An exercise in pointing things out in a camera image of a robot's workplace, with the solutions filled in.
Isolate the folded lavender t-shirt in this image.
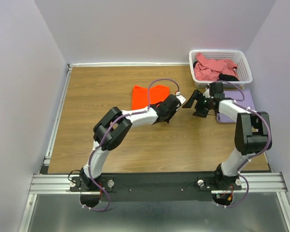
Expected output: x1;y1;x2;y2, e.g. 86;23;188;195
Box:
216;89;256;123

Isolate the pink t-shirt in basket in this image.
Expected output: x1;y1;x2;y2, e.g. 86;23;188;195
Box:
192;53;239;82

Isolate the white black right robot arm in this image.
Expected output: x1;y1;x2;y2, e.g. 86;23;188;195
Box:
182;81;272;189

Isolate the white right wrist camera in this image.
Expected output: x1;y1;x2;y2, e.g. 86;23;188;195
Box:
203;88;211;98

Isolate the black garment in basket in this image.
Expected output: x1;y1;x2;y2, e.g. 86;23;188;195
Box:
192;61;239;82

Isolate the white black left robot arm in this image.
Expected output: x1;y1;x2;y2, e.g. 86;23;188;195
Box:
80;93;186;191

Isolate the orange t-shirt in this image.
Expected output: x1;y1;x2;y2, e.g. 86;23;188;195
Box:
131;85;170;110

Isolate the aluminium frame rail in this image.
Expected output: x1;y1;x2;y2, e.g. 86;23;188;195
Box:
20;65;290;232

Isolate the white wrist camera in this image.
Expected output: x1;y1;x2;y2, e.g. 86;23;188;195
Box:
203;88;211;98
176;95;186;105

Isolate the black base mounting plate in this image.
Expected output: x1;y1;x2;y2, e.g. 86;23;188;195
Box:
70;172;241;208

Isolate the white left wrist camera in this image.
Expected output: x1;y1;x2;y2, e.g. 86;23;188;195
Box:
176;95;186;105

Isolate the white plastic laundry basket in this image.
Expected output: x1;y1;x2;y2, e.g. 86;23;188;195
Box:
188;49;253;88

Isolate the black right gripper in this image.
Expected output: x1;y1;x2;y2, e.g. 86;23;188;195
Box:
182;89;213;118

